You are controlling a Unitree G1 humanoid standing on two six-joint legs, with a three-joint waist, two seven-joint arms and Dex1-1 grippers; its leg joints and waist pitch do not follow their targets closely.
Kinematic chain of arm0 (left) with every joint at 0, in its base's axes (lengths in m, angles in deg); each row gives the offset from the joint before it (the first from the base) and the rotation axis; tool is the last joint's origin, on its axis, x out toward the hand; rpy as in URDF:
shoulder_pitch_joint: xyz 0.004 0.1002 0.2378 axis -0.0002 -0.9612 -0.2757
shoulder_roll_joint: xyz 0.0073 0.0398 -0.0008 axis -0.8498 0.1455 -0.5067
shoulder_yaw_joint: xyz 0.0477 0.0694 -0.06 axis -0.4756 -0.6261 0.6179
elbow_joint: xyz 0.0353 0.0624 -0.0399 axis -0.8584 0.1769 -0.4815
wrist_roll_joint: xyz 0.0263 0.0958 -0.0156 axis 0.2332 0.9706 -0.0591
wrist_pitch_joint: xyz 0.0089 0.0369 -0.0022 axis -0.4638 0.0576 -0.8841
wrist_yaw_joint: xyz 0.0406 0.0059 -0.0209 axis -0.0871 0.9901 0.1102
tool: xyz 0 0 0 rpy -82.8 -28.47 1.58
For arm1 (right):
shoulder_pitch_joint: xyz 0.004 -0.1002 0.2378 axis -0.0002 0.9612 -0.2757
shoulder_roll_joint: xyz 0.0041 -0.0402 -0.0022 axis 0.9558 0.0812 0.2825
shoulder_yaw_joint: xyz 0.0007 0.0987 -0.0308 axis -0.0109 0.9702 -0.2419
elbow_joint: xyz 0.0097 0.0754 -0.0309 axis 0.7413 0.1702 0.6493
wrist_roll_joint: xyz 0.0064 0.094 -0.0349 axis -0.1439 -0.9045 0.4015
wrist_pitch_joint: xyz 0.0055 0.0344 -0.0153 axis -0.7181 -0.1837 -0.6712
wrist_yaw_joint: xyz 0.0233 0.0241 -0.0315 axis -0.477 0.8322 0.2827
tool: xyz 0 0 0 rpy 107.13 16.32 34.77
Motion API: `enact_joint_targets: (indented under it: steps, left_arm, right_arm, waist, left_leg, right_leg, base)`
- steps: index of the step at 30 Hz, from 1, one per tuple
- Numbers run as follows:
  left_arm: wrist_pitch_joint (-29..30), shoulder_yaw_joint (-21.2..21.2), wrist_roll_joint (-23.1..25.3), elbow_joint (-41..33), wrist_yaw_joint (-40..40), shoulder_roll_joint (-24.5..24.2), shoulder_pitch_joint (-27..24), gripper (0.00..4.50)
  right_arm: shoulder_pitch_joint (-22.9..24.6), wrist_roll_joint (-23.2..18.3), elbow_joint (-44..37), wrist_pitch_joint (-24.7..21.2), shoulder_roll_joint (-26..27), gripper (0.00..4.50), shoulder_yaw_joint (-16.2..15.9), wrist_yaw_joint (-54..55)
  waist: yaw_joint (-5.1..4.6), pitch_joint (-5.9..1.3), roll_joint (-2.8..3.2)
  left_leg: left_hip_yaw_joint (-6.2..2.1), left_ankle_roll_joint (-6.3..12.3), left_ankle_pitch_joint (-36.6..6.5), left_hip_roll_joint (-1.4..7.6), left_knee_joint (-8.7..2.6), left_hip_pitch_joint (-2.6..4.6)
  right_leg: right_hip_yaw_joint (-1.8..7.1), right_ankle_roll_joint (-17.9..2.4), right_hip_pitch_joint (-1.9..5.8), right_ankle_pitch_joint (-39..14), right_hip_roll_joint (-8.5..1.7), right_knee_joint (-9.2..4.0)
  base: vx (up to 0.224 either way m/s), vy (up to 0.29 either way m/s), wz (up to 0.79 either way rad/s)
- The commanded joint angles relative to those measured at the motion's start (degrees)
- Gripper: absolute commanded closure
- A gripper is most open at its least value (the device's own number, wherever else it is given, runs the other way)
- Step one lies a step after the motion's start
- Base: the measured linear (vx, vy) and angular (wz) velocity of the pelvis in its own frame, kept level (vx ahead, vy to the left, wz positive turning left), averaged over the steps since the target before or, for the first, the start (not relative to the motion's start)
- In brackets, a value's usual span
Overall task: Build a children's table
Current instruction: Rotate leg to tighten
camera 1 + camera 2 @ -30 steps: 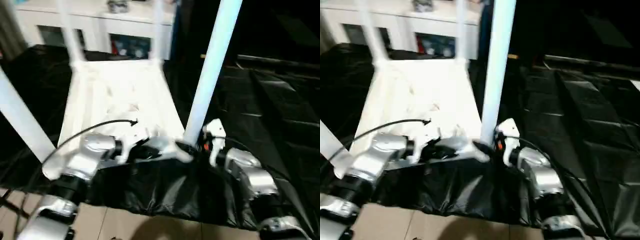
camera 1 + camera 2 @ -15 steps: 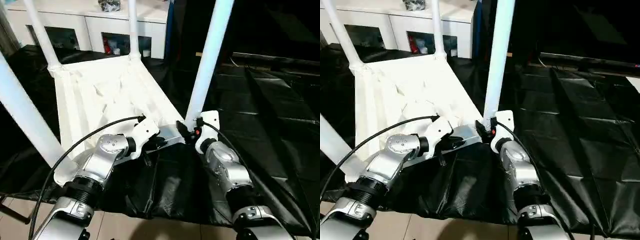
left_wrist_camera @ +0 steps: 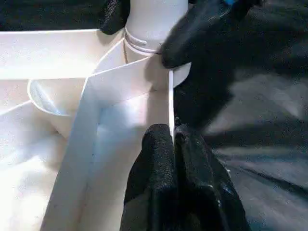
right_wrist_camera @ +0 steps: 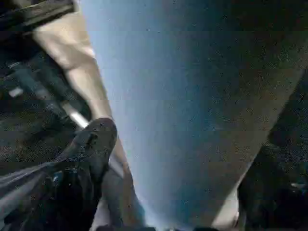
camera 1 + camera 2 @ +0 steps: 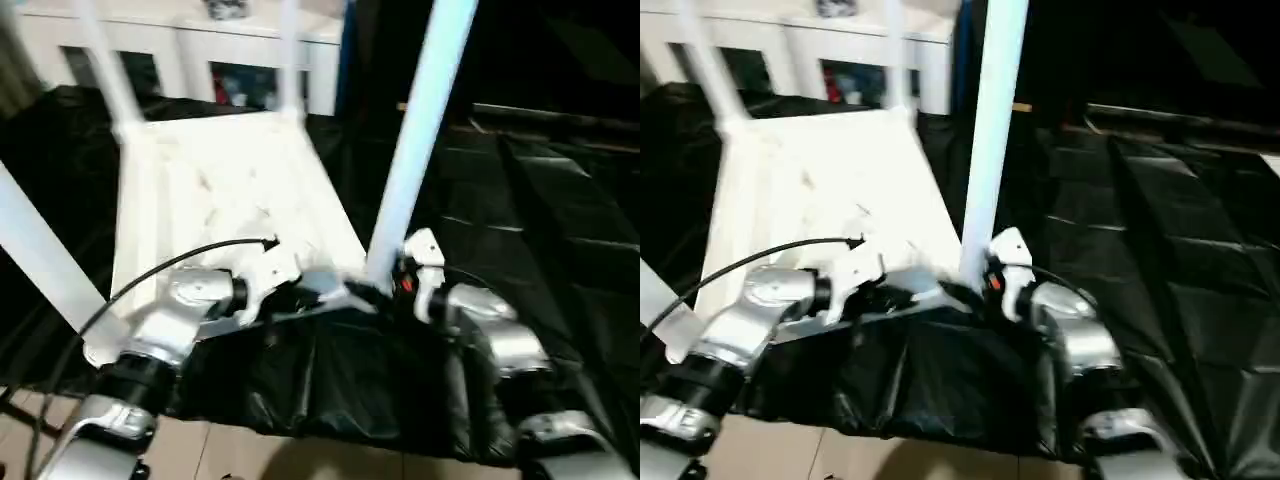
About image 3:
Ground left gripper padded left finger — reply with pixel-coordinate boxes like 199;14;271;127
120;123;180;231

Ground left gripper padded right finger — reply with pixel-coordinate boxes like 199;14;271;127
175;123;252;231

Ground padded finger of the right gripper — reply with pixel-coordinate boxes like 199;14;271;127
99;0;132;36
160;0;253;70

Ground white plastic table leg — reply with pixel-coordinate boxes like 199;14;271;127
124;0;191;55

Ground white plastic table top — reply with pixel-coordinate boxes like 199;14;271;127
0;28;193;231

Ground black plastic mat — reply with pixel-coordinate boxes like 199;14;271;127
0;0;308;231

